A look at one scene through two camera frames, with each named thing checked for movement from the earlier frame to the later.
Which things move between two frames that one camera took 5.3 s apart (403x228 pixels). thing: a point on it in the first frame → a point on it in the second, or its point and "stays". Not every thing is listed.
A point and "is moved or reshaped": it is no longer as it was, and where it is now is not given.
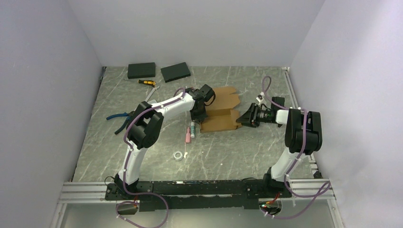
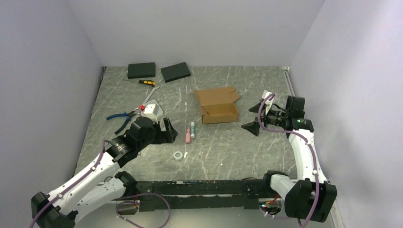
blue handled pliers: x=128 y=115 stays
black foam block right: x=175 y=71 stays
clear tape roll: x=177 y=156 stays
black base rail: x=198 y=194 stays
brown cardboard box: x=219 y=114 is moved or reshaped
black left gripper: x=197 y=119 → x=167 y=136
